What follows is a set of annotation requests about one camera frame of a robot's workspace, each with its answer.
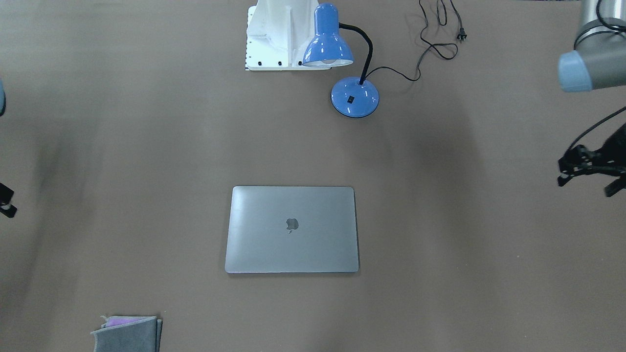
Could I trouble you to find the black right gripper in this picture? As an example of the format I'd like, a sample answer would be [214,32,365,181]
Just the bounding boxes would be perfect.
[0,183,18,218]

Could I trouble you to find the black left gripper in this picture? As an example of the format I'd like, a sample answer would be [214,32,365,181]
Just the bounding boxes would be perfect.
[558,125,626,198]

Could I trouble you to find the grey laptop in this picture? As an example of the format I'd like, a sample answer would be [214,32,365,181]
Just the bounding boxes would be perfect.
[225,185,360,274]

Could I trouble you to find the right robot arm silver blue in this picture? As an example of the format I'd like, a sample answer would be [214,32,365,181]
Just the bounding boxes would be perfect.
[0,81,18,218]

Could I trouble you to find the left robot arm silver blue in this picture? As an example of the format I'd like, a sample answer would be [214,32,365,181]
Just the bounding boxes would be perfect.
[558,0,626,198]

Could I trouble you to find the folded grey cloth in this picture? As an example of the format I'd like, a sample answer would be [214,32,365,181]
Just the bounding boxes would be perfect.
[91,316,162,352]

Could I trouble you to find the blue desk lamp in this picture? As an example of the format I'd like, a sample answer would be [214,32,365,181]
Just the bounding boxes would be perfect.
[302,2,380,118]

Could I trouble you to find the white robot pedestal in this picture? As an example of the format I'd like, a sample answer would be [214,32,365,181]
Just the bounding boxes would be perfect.
[245,0,326,71]

